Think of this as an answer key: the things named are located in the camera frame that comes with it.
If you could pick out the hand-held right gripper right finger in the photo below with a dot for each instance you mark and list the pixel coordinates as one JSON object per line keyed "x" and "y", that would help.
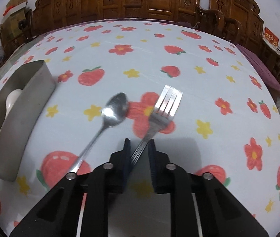
{"x": 152, "y": 170}

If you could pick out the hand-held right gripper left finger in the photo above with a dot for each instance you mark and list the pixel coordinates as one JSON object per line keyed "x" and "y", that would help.
{"x": 127, "y": 172}

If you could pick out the metal fork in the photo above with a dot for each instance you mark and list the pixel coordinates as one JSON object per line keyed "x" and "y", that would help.
{"x": 166, "y": 106}

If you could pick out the grey metal tray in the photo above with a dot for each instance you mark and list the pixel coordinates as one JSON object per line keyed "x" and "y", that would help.
{"x": 19, "y": 128}

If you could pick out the white ceramic spoon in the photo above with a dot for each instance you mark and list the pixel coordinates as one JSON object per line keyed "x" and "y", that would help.
{"x": 13, "y": 98}

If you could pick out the metal spoon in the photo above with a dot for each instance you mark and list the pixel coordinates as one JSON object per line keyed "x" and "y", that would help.
{"x": 115, "y": 108}

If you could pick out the strawberry flower printed tablecloth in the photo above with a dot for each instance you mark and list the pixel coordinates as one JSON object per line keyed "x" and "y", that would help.
{"x": 154, "y": 61}

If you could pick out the dark wooden chair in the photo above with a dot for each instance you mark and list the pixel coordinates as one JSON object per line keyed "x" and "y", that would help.
{"x": 211, "y": 22}

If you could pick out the wooden side chair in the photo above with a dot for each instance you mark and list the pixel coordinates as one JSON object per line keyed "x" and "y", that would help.
{"x": 279, "y": 66}

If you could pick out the black fan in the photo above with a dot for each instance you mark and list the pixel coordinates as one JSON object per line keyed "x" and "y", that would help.
{"x": 23, "y": 28}

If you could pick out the stack of cardboard boxes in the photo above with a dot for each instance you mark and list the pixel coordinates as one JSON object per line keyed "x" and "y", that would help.
{"x": 10, "y": 28}

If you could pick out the white box with red items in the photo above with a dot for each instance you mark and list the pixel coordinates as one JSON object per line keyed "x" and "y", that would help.
{"x": 14, "y": 11}

